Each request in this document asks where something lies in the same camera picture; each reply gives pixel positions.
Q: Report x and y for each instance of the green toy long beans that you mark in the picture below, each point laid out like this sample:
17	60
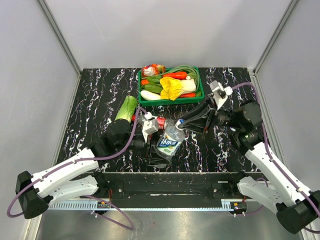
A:
192	74

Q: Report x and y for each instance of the yellow white toy cabbage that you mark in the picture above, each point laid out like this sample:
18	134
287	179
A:
173	88

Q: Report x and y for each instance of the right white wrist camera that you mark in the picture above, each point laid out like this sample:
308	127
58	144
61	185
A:
220	93

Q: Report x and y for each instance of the red toy pepper bottom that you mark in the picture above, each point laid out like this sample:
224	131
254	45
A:
188	95

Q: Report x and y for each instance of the clear water bottle white cap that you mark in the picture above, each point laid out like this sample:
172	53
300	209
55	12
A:
170	140

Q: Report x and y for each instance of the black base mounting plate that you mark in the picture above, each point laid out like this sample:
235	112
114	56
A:
213	185

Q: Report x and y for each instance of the small orange toy carrot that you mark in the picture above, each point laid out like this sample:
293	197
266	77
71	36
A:
144	82

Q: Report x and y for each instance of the orange white toy vegetable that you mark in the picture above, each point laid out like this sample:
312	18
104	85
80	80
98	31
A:
153	70

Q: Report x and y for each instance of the aluminium slotted rail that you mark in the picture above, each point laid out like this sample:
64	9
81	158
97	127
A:
151	203

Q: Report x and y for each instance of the red toy chili pepper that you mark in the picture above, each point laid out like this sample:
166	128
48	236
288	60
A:
176	75

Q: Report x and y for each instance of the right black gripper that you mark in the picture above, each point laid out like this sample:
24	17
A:
205	122

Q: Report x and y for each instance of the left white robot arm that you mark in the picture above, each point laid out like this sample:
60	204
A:
39	191

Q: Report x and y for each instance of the green plastic basket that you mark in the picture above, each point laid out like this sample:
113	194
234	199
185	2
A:
200	95

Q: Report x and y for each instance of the clear cola bottle red label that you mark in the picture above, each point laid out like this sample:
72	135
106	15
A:
163	122

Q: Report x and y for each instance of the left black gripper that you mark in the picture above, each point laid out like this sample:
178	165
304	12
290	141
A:
155	158

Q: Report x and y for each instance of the white toy radish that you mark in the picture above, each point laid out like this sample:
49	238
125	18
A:
149	96

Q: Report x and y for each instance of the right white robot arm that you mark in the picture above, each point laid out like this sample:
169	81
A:
294	204

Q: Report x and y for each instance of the green toy bok choy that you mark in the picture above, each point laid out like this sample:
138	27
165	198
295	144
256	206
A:
154	85

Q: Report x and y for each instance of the toy napa cabbage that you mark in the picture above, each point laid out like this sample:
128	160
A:
127	109

